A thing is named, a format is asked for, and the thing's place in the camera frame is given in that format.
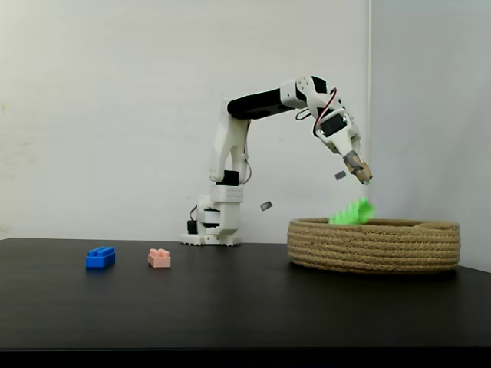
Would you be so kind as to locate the grey tape piece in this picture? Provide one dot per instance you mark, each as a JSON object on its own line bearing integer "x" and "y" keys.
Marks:
{"x": 339, "y": 176}
{"x": 266, "y": 205}

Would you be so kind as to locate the green lego block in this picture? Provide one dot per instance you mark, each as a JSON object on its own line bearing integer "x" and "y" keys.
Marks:
{"x": 353, "y": 212}

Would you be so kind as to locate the pink lego block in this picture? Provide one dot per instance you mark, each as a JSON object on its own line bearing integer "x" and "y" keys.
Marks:
{"x": 159, "y": 258}

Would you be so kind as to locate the blue lego block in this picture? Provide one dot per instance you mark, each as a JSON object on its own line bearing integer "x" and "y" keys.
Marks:
{"x": 99, "y": 258}

